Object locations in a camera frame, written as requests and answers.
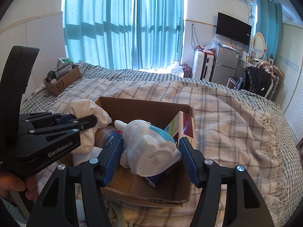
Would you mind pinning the teal right curtain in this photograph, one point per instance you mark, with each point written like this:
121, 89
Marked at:
270, 24

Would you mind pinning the silver mini fridge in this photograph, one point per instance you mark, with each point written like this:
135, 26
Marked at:
226, 60

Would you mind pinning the small SF cardboard box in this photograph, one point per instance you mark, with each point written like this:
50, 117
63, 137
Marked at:
63, 75

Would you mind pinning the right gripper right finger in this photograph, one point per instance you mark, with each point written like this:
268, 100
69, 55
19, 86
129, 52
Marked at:
244, 204

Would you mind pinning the white sliding wardrobe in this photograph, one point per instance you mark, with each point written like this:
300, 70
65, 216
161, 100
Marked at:
289, 94

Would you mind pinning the black wall television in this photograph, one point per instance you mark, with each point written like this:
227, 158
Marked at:
233, 28

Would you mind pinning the beige plaid blanket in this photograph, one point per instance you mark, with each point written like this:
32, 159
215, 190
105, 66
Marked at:
227, 130

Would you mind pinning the white animal figurine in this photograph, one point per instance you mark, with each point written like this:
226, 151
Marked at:
149, 150

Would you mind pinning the white oval mirror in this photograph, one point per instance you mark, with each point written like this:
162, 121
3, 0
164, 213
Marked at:
258, 45

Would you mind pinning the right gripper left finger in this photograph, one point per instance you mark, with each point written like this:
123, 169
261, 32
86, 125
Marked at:
56, 204

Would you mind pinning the person's left hand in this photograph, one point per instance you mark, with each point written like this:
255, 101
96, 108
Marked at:
11, 182

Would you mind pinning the white charger case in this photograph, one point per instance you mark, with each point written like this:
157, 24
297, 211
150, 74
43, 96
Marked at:
80, 210

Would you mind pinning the white sock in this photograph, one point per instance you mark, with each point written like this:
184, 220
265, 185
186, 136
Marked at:
90, 117

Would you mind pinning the black jacket on chair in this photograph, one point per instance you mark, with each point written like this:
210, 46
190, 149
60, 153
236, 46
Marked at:
254, 80

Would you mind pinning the white plastic bag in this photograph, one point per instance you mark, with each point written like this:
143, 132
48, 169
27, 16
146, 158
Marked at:
176, 69

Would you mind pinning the teal window curtains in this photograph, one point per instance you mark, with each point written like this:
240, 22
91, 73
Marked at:
124, 34

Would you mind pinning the plastic water bottle blue label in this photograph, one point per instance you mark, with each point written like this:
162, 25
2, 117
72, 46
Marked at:
108, 137

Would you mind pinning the grey checked bed sheet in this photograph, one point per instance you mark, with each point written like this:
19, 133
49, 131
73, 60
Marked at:
290, 179

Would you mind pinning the white suitcase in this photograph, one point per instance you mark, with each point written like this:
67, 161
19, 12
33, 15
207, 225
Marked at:
203, 64

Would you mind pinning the open brown cardboard box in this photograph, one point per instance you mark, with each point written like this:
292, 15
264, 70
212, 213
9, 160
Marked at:
168, 189

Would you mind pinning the light green scissors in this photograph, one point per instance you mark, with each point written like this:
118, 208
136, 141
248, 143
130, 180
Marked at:
115, 214

